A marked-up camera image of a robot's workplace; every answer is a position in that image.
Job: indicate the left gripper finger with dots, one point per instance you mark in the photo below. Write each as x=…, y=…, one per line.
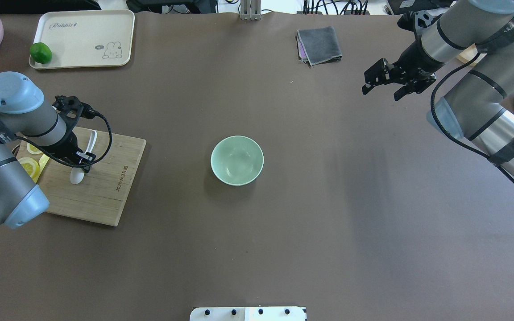
x=83, y=167
x=86, y=157

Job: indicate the beige plastic tray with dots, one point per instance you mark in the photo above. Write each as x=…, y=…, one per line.
x=92, y=38

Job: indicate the grey folded cloth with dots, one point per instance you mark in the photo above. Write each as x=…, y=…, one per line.
x=318, y=46

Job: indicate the aluminium frame post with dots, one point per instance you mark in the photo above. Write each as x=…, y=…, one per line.
x=250, y=10

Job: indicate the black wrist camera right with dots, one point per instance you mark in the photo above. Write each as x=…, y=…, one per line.
x=417, y=22

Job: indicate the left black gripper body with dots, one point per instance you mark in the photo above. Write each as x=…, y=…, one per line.
x=70, y=146

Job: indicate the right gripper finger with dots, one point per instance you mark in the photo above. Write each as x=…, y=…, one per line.
x=376, y=75
x=414, y=86

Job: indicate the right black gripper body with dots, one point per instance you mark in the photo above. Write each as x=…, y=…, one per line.
x=413, y=59

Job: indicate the light green bowl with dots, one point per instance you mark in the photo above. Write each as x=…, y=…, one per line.
x=237, y=160

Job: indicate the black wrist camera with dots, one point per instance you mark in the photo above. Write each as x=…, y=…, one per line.
x=72, y=105
x=417, y=22

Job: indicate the single lemon slice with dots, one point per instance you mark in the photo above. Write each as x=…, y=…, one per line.
x=31, y=149

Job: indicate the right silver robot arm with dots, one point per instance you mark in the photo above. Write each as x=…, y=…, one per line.
x=470, y=114

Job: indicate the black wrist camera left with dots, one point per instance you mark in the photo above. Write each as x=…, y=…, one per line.
x=72, y=105

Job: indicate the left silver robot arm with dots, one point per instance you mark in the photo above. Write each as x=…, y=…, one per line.
x=26, y=115

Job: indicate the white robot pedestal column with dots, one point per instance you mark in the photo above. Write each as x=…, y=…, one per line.
x=249, y=313

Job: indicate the bamboo cutting board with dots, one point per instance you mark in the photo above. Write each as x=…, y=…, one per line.
x=102, y=194

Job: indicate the green lime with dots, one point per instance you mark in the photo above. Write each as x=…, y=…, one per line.
x=41, y=53

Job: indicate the stacked lemon slices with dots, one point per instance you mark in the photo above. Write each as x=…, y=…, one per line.
x=31, y=166

